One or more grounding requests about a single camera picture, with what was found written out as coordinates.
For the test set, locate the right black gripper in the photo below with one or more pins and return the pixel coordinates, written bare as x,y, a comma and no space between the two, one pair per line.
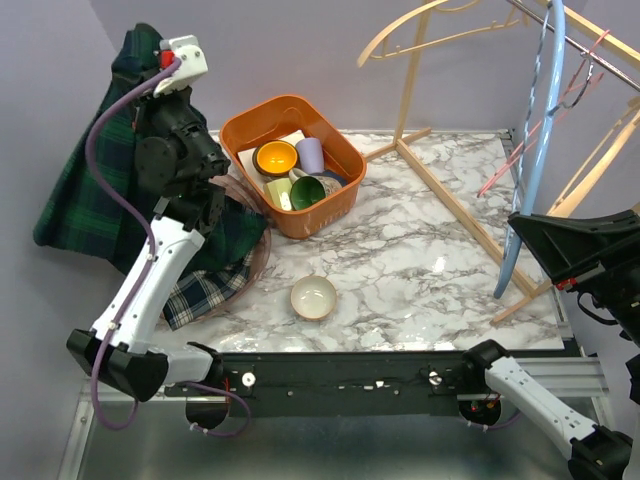
573,248

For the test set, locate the light blue hanger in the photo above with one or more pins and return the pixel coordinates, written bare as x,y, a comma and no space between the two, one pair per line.
555,16

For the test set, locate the navy plaid skirt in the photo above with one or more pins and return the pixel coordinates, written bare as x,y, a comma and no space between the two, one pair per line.
202,292

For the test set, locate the dark green plaid skirt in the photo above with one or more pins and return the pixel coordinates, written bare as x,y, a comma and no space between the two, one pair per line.
80,217

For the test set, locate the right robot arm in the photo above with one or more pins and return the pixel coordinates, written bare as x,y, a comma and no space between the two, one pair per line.
592,451

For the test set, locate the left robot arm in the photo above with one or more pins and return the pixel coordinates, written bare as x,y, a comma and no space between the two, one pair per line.
176,161

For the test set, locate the beige empty hanger left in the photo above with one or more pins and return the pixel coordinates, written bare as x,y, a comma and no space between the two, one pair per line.
408,35

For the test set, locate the wooden clothes rack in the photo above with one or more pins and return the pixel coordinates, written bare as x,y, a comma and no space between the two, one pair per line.
401,144

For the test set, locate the orange plastic bin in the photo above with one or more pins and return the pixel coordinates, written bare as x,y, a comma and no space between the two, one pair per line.
281,116

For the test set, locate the small white ceramic bowl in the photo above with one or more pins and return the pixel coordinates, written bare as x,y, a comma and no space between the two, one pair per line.
313,297

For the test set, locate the green cup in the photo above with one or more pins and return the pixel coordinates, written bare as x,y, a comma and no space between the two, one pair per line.
306,192

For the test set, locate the lavender cup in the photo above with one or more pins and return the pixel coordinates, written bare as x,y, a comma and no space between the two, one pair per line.
311,157

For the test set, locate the orange bowl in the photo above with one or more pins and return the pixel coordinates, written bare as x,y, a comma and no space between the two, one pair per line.
275,158

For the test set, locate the white paper sheet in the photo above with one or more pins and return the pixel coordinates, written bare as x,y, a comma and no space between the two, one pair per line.
246,155

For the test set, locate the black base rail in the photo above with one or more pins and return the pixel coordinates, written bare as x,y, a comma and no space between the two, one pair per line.
357,384

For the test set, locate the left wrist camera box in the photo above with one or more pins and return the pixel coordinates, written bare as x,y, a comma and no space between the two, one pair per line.
184,57

